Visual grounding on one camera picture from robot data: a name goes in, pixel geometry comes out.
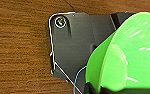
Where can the green plate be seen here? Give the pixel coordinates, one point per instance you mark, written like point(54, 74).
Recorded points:
point(131, 50)

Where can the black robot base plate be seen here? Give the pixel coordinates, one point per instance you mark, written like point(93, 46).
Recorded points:
point(77, 40)

